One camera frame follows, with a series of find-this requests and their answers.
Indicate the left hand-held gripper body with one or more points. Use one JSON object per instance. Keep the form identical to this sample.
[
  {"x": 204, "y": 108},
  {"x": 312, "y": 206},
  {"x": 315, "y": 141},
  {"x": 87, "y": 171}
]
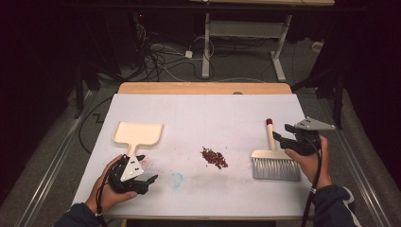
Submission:
[{"x": 130, "y": 170}]

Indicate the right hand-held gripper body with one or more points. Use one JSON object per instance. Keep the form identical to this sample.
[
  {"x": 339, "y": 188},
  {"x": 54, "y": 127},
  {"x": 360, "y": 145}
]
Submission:
[{"x": 310, "y": 126}]

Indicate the cream hand brush grey bristles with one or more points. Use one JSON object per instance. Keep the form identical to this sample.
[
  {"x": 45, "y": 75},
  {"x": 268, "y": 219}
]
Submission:
[{"x": 274, "y": 168}]

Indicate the person's left hand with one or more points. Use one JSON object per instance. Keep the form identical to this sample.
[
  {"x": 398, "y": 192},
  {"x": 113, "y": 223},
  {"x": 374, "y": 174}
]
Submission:
[{"x": 105, "y": 197}]

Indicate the person's right hand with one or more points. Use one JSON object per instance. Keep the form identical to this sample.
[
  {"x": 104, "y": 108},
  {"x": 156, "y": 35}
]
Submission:
[{"x": 312, "y": 167}]

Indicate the cream dustpan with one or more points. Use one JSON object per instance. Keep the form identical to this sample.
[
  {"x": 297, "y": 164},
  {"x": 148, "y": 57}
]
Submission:
[{"x": 137, "y": 134}]

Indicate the black metal stand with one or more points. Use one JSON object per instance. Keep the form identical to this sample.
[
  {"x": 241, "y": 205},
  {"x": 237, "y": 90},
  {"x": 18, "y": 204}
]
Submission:
[{"x": 338, "y": 104}]

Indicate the grey round table grommet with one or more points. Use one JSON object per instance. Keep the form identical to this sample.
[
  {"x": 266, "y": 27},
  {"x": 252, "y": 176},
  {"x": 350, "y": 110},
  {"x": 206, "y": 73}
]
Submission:
[{"x": 237, "y": 93}]

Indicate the red beans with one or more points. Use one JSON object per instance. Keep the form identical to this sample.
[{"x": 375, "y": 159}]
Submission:
[{"x": 214, "y": 157}]

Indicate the white table cover sheet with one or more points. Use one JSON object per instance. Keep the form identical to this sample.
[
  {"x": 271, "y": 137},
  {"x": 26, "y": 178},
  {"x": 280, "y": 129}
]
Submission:
[{"x": 205, "y": 113}]

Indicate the white power strip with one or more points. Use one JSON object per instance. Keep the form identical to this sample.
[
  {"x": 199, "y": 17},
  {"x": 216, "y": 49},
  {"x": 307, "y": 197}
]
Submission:
[{"x": 317, "y": 46}]

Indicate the wooden table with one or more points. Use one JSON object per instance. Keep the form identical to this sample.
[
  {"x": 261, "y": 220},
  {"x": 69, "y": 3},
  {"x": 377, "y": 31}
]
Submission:
[{"x": 189, "y": 88}]

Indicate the white metal-framed desk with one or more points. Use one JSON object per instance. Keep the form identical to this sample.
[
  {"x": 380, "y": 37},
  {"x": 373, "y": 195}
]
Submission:
[{"x": 246, "y": 29}]

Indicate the white power adapter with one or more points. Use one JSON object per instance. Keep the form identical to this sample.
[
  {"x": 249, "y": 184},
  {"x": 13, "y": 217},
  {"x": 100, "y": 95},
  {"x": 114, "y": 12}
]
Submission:
[{"x": 188, "y": 54}]

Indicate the aluminium floor rail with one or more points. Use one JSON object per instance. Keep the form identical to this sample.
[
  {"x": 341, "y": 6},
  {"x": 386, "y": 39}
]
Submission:
[
  {"x": 369, "y": 189},
  {"x": 47, "y": 179}
]

